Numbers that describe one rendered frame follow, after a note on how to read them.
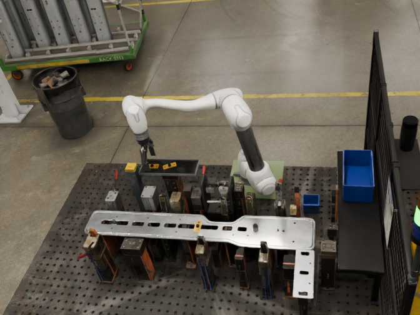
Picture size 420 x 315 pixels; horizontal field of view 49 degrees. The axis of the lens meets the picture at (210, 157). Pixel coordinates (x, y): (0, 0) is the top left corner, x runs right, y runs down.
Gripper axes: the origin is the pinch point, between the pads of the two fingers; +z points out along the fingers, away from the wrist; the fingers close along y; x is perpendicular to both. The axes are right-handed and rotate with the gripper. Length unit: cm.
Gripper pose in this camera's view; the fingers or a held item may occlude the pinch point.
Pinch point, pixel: (150, 161)
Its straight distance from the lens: 293.7
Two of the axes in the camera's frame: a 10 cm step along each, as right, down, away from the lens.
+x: 9.8, -0.1, -2.1
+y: -1.5, 6.8, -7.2
